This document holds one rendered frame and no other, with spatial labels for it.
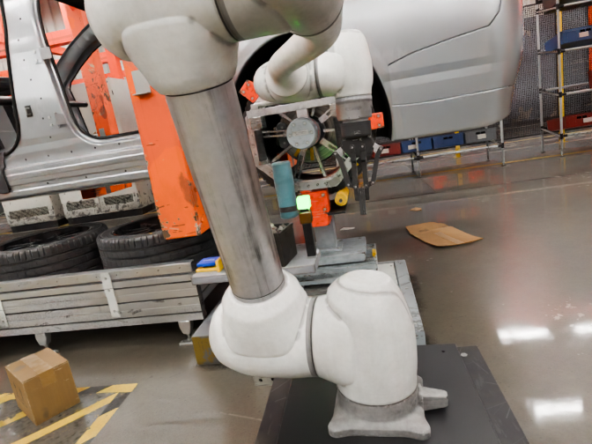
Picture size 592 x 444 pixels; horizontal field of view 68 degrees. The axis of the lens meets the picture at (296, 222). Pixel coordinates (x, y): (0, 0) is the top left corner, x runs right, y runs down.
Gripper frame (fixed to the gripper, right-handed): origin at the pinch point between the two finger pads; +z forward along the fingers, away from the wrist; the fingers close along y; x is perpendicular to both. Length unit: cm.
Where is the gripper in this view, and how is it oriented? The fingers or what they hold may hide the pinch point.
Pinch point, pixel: (362, 200)
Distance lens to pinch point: 114.9
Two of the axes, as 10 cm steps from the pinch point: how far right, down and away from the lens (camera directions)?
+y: 9.8, -0.8, -2.0
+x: 1.8, -2.3, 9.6
